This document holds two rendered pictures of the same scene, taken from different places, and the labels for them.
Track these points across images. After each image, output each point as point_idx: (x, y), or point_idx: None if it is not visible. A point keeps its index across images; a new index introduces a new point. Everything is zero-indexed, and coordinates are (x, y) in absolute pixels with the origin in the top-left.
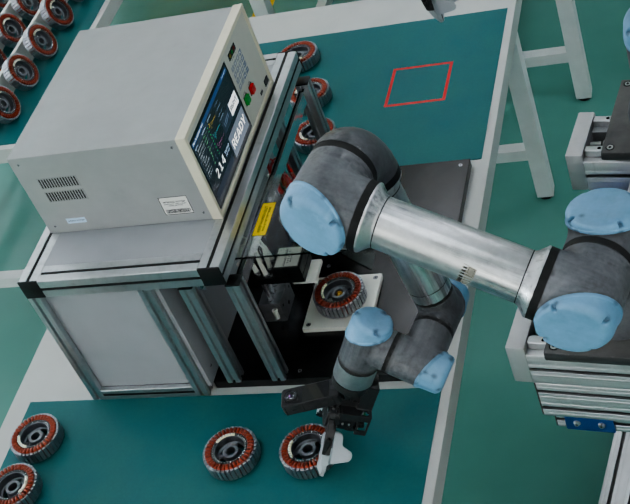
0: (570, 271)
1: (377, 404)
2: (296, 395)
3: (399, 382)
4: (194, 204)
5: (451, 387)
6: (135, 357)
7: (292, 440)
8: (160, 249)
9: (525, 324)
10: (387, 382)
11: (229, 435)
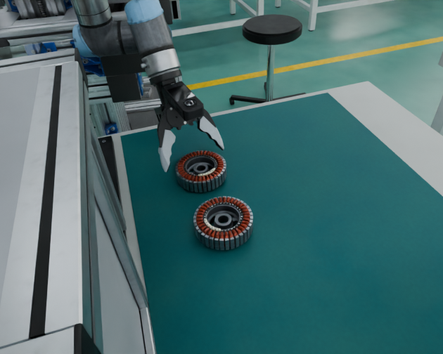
0: None
1: (140, 160)
2: (189, 98)
3: (117, 157)
4: None
5: (119, 133)
6: (134, 345)
7: (197, 175)
8: (12, 109)
9: (117, 12)
10: (117, 164)
11: (208, 223)
